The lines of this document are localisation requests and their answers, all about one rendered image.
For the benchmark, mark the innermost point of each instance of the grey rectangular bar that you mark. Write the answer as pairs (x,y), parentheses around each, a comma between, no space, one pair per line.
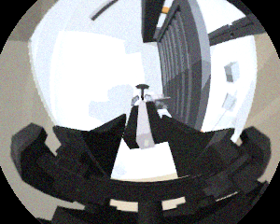
(103,7)

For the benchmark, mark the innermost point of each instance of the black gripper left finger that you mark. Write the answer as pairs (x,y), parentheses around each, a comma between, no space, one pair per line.
(101,143)

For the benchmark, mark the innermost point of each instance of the orange flat block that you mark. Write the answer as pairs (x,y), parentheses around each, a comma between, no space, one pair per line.
(164,10)

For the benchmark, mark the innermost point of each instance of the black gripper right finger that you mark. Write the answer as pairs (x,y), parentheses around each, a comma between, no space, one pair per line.
(188,145)

